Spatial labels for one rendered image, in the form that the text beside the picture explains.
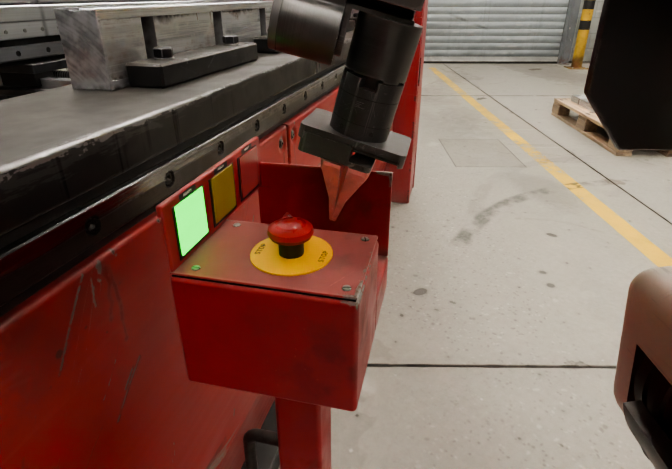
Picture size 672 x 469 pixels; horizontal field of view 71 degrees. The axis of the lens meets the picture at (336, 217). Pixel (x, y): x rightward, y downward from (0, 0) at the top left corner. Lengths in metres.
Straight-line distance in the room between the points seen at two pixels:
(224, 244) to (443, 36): 7.39
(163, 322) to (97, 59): 0.33
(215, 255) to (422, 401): 1.02
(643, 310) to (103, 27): 0.63
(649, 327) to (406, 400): 1.01
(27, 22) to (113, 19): 0.29
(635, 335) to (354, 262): 0.22
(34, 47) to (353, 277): 0.72
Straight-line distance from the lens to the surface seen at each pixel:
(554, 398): 1.47
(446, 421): 1.33
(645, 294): 0.41
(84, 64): 0.68
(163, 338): 0.60
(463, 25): 7.78
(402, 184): 2.41
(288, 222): 0.40
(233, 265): 0.40
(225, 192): 0.47
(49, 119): 0.54
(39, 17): 0.97
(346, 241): 0.43
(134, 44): 0.71
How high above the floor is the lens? 0.99
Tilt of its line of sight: 26 degrees down
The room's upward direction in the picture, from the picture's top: straight up
